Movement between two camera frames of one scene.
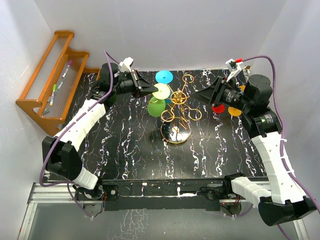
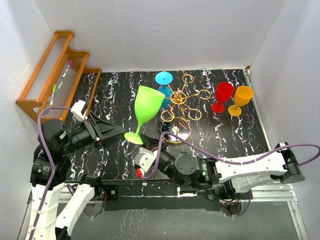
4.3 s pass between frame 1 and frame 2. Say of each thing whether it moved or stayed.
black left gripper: moved
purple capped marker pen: stayed
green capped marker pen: stayed
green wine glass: moved
